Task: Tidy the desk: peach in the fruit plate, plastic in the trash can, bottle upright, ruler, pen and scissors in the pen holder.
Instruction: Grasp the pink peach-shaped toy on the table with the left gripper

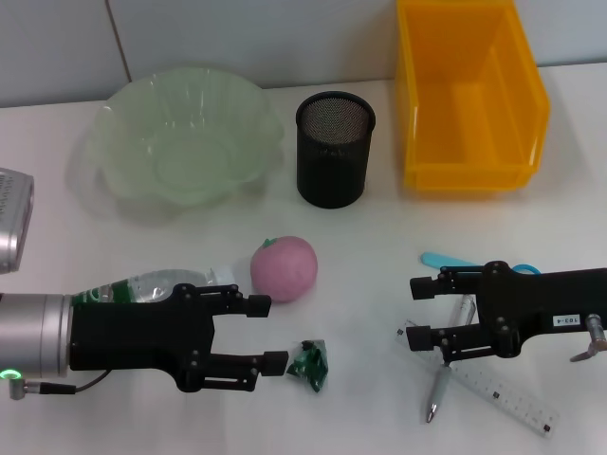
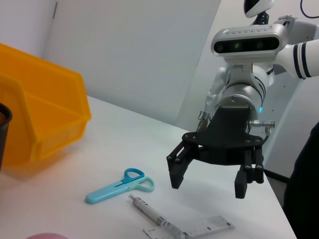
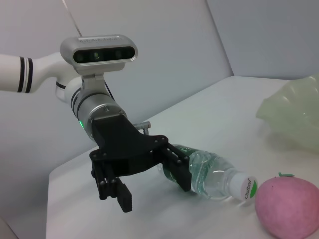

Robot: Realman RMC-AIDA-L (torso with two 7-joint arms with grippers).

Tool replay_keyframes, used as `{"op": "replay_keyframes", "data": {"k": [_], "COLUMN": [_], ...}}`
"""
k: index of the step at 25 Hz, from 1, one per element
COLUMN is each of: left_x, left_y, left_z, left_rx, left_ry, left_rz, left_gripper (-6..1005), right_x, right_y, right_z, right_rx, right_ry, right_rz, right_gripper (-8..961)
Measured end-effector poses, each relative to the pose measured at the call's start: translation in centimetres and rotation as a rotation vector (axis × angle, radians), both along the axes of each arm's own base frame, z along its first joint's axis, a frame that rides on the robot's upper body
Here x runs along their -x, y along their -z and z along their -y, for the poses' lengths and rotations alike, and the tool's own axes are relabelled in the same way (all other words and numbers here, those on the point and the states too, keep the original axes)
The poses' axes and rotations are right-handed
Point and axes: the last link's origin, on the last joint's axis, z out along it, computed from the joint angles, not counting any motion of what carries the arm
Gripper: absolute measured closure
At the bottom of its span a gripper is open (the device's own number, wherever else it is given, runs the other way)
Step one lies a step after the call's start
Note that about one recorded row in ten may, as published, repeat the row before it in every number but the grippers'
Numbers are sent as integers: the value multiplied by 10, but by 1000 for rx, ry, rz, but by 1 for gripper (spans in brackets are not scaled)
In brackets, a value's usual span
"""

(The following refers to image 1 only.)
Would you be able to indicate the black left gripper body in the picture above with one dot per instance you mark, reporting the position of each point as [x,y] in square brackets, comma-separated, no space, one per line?
[133,336]

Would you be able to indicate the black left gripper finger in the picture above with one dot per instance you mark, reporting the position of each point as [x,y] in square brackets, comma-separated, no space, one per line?
[227,303]
[237,367]

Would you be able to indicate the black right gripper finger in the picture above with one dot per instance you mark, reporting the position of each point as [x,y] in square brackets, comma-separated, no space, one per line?
[455,341]
[441,284]

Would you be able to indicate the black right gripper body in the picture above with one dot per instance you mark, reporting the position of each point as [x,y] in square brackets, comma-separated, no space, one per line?
[531,303]

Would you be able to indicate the blue scissors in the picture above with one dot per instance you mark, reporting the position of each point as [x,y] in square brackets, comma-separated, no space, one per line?
[436,259]

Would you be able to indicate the clear green-label water bottle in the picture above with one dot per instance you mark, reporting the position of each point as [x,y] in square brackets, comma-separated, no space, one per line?
[152,284]

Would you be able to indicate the pink toy peach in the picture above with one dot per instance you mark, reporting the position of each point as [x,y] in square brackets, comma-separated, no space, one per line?
[284,270]

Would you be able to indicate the green plastic wrapper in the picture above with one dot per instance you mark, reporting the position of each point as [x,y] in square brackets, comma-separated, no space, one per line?
[308,365]

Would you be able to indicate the grey white ballpoint pen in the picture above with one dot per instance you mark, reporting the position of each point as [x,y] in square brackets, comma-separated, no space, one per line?
[437,393]

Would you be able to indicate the clear plastic ruler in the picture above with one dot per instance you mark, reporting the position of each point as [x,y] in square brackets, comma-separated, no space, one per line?
[512,403]

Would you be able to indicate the black mesh pen holder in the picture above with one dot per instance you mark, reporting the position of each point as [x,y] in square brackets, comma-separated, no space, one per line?
[332,161]

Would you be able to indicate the green glass fruit plate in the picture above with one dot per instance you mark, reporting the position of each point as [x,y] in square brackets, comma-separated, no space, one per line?
[189,142]

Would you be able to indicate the yellow plastic bin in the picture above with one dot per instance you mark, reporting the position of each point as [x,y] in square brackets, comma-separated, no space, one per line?
[465,118]

